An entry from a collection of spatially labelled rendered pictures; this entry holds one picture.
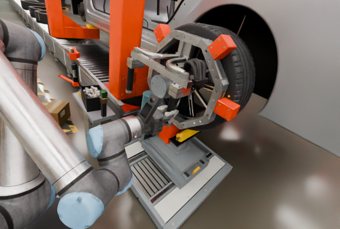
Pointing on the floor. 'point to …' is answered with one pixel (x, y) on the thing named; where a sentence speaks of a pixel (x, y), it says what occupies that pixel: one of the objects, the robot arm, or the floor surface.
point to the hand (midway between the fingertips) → (173, 108)
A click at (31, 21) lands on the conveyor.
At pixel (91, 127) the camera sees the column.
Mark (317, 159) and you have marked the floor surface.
